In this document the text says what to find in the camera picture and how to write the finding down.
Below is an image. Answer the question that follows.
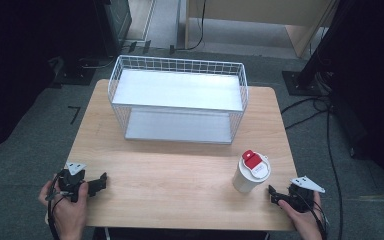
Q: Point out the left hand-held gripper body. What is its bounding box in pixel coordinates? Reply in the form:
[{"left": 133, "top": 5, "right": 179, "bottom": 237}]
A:
[{"left": 57, "top": 161, "right": 92, "bottom": 203}]

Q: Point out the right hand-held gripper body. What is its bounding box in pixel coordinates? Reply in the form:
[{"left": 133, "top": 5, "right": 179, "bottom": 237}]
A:
[{"left": 281, "top": 175, "right": 326, "bottom": 214}]

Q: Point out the white cup with red lid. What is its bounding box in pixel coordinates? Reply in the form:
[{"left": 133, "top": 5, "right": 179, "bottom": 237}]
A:
[{"left": 231, "top": 149, "right": 272, "bottom": 195}]

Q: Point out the white wire shelf rack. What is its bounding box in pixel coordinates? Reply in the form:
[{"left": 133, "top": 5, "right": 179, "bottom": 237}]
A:
[{"left": 107, "top": 54, "right": 250, "bottom": 145}]

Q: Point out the person's right hand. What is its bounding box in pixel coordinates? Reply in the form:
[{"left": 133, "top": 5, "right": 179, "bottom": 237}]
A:
[{"left": 277, "top": 190, "right": 328, "bottom": 240}]

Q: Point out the person's left hand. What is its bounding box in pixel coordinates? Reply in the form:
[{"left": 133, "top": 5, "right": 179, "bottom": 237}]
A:
[{"left": 38, "top": 181, "right": 90, "bottom": 240}]

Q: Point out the black stand base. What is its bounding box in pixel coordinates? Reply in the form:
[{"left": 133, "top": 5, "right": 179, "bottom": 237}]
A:
[{"left": 48, "top": 55, "right": 101, "bottom": 90}]

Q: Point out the dark curtain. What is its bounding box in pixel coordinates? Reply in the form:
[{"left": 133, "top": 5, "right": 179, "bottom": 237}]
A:
[
  {"left": 326, "top": 0, "right": 384, "bottom": 201},
  {"left": 0, "top": 0, "right": 109, "bottom": 158}
]

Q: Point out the black cabinet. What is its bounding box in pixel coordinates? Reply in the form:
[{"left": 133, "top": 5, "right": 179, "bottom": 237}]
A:
[{"left": 92, "top": 0, "right": 133, "bottom": 58}]

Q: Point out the light wooden furniture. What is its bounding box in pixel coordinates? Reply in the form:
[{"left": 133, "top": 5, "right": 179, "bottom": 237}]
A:
[{"left": 184, "top": 0, "right": 342, "bottom": 59}]

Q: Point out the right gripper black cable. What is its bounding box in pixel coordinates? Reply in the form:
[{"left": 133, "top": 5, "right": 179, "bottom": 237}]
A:
[{"left": 296, "top": 189, "right": 330, "bottom": 240}]

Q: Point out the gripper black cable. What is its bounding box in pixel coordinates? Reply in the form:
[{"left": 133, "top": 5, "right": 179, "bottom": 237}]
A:
[
  {"left": 296, "top": 189, "right": 330, "bottom": 240},
  {"left": 45, "top": 173, "right": 68, "bottom": 240}
]

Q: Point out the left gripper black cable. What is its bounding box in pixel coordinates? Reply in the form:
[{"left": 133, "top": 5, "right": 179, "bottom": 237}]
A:
[{"left": 45, "top": 173, "right": 68, "bottom": 240}]

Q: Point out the black floor cable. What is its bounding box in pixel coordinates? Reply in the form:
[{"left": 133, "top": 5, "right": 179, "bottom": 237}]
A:
[{"left": 280, "top": 95, "right": 345, "bottom": 240}]

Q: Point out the black stand with base plate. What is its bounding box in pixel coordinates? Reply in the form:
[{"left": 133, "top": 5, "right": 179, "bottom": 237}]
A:
[{"left": 281, "top": 0, "right": 351, "bottom": 98}]

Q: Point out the thin black hanging cable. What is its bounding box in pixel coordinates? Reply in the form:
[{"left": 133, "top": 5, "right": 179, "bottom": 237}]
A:
[{"left": 169, "top": 0, "right": 208, "bottom": 56}]

